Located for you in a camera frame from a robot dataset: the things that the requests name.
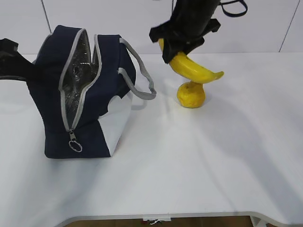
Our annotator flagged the yellow banana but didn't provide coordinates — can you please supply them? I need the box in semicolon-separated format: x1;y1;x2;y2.
169;52;224;84

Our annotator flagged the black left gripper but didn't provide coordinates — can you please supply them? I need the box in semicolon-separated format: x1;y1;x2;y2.
0;38;40;81

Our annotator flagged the white bracket under table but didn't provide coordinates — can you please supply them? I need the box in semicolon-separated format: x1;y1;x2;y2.
143;214;171;225

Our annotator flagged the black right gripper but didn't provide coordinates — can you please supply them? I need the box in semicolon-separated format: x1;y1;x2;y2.
149;0;220;64

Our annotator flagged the yellow pear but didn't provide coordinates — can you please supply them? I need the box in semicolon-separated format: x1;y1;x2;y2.
177;81;206;108

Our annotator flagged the black cable loop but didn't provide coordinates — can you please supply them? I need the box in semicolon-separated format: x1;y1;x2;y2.
219;0;248;18

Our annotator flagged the navy blue lunch bag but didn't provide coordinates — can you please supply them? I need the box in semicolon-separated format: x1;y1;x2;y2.
27;25;157;159

